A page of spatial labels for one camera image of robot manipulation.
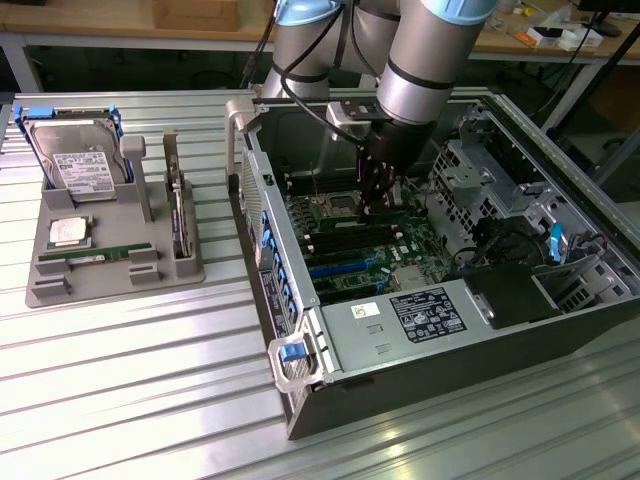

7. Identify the blue plastic bay latch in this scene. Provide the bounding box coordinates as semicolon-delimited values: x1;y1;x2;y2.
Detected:
547;223;567;261

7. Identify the grey power supply unit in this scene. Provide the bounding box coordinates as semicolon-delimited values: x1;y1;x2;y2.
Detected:
319;278;501;374

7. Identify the silver perforated drive cage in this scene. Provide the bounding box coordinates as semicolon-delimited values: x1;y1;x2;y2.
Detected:
427;138;504;241

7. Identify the clear handle with blue latch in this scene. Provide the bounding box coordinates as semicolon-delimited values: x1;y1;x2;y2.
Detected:
268;335;327;394

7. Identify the thin metal locking lever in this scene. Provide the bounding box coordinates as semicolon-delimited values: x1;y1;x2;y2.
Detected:
309;162;325;201

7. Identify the black camera cable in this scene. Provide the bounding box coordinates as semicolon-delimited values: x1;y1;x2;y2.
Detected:
279;0;381;146

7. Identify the grey plastic parts rack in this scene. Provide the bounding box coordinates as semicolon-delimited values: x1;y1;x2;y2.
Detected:
24;134;209;309

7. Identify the blue plastic disk bracket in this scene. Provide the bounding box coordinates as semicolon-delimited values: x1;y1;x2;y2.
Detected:
12;103;136;186

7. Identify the silver hard disk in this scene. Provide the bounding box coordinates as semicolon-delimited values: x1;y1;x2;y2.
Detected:
27;117;126;204

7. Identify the black monitor stand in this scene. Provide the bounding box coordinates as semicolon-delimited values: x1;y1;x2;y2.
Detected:
577;0;624;37

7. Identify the blue expansion slot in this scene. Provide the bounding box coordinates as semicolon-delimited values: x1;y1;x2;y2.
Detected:
307;259;370;281

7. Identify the black cable with connector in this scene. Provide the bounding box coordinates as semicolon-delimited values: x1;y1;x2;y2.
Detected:
243;9;277;87

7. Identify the small orange box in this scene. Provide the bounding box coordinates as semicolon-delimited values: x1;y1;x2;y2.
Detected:
516;28;551;48

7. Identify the silver chipset heatsink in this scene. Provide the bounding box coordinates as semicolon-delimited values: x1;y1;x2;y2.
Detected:
392;266;429;294

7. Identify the black tripod pole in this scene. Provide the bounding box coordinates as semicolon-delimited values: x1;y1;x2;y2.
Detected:
542;19;640;136

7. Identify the small white box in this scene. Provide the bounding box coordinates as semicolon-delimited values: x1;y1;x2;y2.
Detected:
554;27;607;52

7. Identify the black open PC case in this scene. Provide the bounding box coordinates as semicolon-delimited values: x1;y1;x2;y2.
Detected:
224;87;640;441

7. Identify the metal CPU socket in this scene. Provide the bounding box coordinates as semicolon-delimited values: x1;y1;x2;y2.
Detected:
319;193;364;221

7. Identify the CPU chip with silver lid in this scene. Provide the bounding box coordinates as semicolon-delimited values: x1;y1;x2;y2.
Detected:
45;218;94;247

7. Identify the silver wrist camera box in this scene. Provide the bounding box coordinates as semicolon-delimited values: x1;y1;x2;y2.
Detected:
326;99;387;142

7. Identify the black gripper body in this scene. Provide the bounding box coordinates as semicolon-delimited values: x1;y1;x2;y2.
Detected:
366;115;437;177

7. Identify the black graphics card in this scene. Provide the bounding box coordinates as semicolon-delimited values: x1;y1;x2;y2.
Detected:
162;128;196;261

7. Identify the green motherboard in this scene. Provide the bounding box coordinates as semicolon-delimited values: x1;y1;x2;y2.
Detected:
282;169;454;307

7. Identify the wooden workbench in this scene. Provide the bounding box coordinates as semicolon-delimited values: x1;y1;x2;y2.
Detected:
452;0;640;131
0;0;279;94

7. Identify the green RAM stick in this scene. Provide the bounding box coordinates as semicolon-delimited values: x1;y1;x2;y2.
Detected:
318;214;374;234
39;243;153;264

